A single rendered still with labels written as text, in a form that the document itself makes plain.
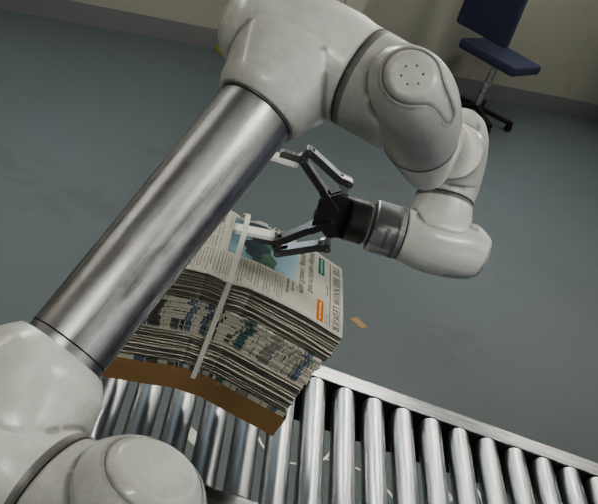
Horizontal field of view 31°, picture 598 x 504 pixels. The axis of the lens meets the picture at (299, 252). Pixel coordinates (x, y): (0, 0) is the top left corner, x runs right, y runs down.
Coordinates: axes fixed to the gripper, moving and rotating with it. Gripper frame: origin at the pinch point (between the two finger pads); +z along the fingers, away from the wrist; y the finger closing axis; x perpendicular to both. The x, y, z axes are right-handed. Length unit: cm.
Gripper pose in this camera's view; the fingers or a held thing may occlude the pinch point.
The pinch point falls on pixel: (253, 190)
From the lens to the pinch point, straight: 184.4
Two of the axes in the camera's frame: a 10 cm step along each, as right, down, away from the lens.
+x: 0.4, -4.1, 9.1
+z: -9.6, -2.8, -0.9
